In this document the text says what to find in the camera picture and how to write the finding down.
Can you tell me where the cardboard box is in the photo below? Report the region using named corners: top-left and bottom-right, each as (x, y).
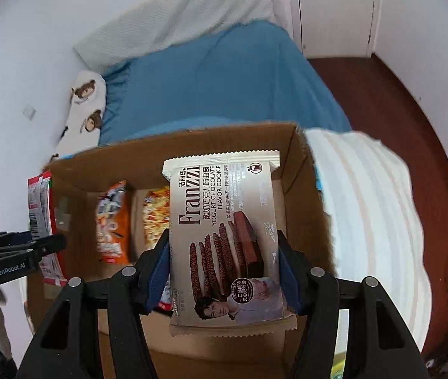
top-left (26, 122), bottom-right (337, 379)

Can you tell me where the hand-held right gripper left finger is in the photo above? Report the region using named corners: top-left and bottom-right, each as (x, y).
top-left (16, 229), bottom-right (171, 379)

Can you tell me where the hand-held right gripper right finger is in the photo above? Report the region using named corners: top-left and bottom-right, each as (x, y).
top-left (275, 231), bottom-right (432, 379)

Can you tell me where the white pillow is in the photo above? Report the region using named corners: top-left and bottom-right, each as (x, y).
top-left (73, 0), bottom-right (276, 69)

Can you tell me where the yellow snack packet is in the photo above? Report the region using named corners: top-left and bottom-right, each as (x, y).
top-left (142, 185), bottom-right (171, 251)

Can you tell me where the white door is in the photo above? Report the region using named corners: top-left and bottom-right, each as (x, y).
top-left (287, 0), bottom-right (383, 58)

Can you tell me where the beige chocolate cookie packet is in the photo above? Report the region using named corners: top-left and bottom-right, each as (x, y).
top-left (163, 150), bottom-right (299, 337)

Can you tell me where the orange snack packet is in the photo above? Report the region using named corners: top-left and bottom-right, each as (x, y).
top-left (95, 179), bottom-right (130, 265)

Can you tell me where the white striped blanket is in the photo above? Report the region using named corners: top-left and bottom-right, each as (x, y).
top-left (305, 128), bottom-right (434, 360)

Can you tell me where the blue bedsheet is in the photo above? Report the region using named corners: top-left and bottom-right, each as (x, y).
top-left (97, 20), bottom-right (353, 147)

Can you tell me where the bear print pillow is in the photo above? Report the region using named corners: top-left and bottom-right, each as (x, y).
top-left (52, 70), bottom-right (108, 162)

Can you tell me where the red snack packet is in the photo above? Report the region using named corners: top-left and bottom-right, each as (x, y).
top-left (27, 171), bottom-right (68, 287)

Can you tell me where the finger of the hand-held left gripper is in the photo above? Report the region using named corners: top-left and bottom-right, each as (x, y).
top-left (0, 232), bottom-right (67, 263)

